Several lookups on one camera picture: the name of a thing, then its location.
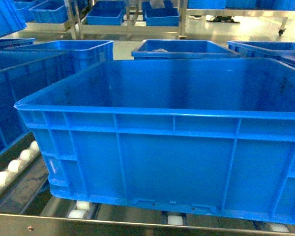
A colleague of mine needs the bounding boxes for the blue bin behind left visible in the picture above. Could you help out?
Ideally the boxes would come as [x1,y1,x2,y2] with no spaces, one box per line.
[8,40,114,73]

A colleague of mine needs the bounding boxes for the blue bin behind right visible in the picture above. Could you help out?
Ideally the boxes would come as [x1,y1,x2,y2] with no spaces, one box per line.
[228,41,295,68]

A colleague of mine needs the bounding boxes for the blue bin far shelf right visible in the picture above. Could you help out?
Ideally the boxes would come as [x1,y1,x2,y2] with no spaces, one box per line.
[142,0,179,27]

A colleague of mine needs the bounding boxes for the blue bin shelf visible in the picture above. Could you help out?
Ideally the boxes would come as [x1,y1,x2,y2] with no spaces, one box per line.
[86,0,126,26]
[142,0,179,27]

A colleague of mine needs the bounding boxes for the blue bin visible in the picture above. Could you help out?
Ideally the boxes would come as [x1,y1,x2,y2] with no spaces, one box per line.
[8,40,114,73]
[228,41,295,68]
[131,39,240,59]

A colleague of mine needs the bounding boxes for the blue bin behind centre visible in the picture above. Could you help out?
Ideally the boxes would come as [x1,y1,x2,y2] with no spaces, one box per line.
[131,39,240,59]

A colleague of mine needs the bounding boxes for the blue crate on left shelf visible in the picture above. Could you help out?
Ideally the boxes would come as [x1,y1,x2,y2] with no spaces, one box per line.
[0,50,67,155]

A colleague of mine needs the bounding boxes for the large blue plastic crate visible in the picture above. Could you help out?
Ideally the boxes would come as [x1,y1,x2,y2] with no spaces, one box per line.
[15,58,295,225]

